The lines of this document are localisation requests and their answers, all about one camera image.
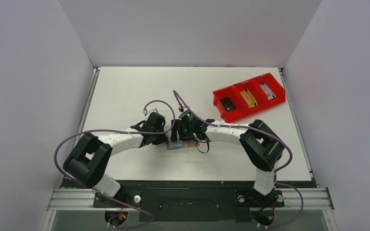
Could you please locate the red three-compartment bin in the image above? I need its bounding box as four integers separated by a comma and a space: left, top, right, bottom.
212, 73, 286, 123

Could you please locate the aluminium frame rail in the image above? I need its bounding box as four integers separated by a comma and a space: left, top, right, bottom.
47, 188, 334, 211

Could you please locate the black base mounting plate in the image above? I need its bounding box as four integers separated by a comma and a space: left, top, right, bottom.
93, 178, 285, 223

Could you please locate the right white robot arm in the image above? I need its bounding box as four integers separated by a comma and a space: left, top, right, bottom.
170, 110, 284, 205

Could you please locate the white card in bin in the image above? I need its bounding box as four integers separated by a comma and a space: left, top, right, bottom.
260, 84, 276, 100

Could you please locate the brown leather card holder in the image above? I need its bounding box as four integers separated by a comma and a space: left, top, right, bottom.
166, 141, 198, 151

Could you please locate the black card in bin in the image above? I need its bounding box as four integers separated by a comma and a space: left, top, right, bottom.
220, 97, 236, 112

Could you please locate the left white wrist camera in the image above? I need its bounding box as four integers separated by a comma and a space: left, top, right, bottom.
142, 108, 159, 116

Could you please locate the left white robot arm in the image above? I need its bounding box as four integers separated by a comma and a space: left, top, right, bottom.
63, 112, 167, 207

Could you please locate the yellow card in bin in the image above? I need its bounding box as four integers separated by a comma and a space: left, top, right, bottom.
239, 89, 258, 108

